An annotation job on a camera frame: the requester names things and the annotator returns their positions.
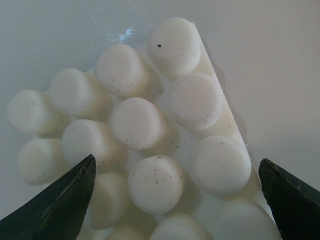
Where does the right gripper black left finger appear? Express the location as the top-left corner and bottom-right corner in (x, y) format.
(0, 154), (96, 240)

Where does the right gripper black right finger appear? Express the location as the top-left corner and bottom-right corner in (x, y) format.
(258, 158), (320, 240)

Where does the white studded base plate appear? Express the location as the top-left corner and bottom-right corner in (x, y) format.
(6, 17), (281, 240)

